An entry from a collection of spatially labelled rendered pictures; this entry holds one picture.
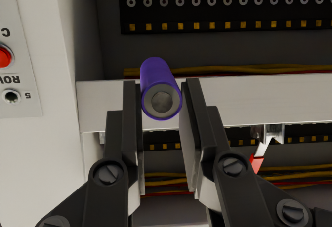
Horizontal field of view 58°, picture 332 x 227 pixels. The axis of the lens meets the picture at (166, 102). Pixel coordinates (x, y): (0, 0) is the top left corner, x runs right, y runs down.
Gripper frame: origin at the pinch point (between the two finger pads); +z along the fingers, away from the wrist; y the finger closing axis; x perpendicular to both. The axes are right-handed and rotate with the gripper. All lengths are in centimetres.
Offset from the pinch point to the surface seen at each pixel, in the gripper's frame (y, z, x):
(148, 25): 0.4, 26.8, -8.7
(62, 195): -9.1, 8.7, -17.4
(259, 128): 10.6, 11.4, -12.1
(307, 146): 29, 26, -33
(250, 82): 8.8, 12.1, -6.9
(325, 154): 33, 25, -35
